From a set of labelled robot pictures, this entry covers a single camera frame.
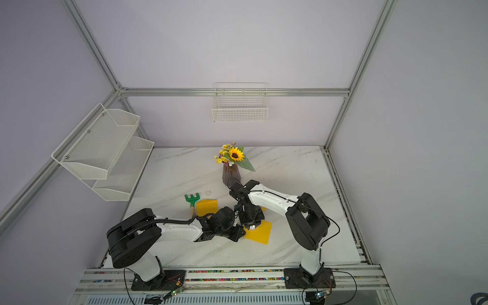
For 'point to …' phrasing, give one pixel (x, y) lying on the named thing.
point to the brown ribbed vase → (230, 172)
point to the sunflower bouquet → (230, 154)
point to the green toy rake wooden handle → (192, 201)
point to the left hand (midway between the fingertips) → (244, 235)
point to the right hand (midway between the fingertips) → (252, 228)
